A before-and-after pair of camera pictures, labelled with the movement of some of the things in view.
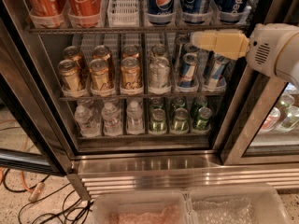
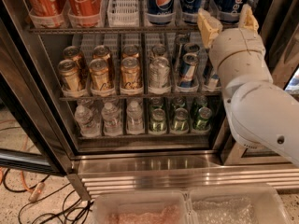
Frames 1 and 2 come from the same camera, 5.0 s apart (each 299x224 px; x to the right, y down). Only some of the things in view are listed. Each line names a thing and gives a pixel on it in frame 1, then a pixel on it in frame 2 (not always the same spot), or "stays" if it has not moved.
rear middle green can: [178, 103] stays
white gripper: [263, 49] to [235, 45]
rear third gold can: [131, 51] stays
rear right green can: [199, 102] stays
